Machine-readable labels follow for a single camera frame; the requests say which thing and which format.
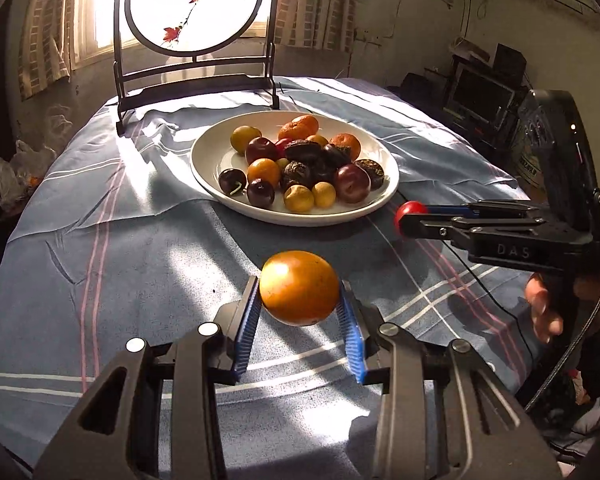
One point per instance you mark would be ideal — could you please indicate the person's right hand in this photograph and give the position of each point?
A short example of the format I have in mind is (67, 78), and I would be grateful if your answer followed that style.
(542, 310)

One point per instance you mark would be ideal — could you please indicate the window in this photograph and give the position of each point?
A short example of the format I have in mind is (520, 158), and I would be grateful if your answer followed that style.
(100, 25)

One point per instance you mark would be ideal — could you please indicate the round bird painting table screen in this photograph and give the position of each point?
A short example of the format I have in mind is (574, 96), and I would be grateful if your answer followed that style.
(195, 10)

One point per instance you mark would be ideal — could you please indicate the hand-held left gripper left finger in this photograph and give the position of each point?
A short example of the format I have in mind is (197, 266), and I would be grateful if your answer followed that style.
(247, 330)

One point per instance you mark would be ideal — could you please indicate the dark wrinkled passion fruit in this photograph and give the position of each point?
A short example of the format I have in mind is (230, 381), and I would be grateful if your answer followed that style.
(296, 174)
(302, 151)
(374, 172)
(336, 156)

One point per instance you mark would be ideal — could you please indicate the white round plate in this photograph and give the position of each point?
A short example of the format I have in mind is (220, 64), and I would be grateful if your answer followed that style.
(210, 160)

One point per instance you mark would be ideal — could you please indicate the red plum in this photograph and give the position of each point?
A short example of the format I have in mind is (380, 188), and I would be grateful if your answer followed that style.
(352, 183)

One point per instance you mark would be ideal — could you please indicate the plastic bag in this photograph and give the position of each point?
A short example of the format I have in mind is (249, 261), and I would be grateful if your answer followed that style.
(20, 175)
(60, 122)

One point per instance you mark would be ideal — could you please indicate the black box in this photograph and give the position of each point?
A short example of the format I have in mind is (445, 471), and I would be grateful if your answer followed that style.
(509, 62)

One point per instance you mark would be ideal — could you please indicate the computer monitor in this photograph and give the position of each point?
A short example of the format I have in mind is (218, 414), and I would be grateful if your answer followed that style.
(480, 92)

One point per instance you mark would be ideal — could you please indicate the tangerine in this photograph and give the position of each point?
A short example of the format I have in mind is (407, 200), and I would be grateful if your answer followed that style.
(346, 144)
(300, 127)
(263, 171)

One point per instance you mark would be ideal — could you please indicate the white bucket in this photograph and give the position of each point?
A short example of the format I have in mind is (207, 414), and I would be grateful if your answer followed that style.
(527, 165)

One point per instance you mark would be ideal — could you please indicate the checked curtain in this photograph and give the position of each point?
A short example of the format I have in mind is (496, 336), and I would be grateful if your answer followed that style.
(45, 25)
(315, 5)

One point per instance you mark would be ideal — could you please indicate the blue striped tablecloth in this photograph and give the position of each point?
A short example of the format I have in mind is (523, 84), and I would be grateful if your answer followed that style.
(130, 260)

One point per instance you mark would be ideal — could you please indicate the large orange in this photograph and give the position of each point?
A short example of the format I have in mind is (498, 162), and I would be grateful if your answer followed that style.
(300, 287)

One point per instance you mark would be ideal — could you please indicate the yellow-green round fruit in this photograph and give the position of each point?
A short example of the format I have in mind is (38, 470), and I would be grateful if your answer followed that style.
(244, 139)

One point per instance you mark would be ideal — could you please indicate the small yellow-green fruit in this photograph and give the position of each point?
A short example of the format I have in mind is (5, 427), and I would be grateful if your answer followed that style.
(282, 163)

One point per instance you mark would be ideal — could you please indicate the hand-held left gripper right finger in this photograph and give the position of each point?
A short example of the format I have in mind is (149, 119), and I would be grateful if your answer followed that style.
(352, 335)

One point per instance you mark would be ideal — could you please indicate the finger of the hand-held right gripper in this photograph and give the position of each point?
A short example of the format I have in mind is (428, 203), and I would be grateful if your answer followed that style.
(445, 208)
(430, 227)

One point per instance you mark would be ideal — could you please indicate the small yellow fruit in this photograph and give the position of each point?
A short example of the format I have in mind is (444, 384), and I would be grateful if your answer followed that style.
(317, 140)
(324, 194)
(298, 198)

